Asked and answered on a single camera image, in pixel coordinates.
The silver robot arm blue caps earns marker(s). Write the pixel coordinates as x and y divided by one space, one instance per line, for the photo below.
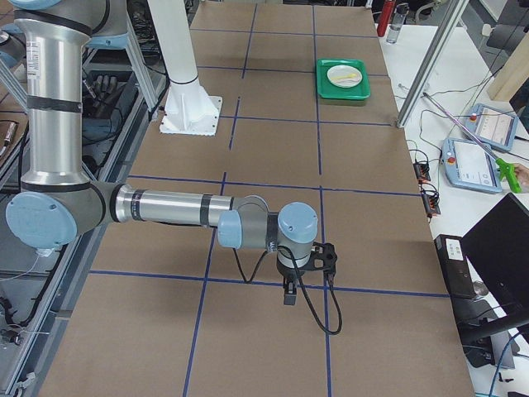
59 202

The clear water bottle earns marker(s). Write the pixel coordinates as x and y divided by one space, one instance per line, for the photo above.
399 17

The yellow plastic spoon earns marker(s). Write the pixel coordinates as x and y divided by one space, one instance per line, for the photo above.
349 76

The person's hand on grabber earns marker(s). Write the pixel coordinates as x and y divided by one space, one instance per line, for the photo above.
522 173

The aluminium frame post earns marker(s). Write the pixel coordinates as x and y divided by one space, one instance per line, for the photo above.
440 39

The far teach pendant tablet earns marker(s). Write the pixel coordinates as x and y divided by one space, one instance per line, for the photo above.
493 126

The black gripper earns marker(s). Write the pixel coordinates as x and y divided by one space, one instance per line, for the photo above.
288 274

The green plastic tray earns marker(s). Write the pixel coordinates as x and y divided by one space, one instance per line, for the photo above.
328 91

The white round plate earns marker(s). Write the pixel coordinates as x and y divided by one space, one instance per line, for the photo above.
342 70

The teach pendant tablet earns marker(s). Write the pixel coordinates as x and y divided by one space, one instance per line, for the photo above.
467 166
493 126

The near teach pendant tablet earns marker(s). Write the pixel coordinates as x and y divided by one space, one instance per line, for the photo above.
467 166

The red bottle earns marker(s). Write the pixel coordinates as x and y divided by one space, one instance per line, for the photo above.
384 18

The metal reacher grabber stick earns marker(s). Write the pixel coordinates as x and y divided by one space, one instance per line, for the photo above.
506 170

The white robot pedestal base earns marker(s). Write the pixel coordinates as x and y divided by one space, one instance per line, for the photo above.
188 109

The black laptop monitor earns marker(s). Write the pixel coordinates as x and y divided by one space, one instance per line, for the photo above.
497 247

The black desktop box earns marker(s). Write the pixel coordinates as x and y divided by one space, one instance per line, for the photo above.
455 269

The aluminium side frame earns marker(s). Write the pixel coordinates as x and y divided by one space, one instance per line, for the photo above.
29 275

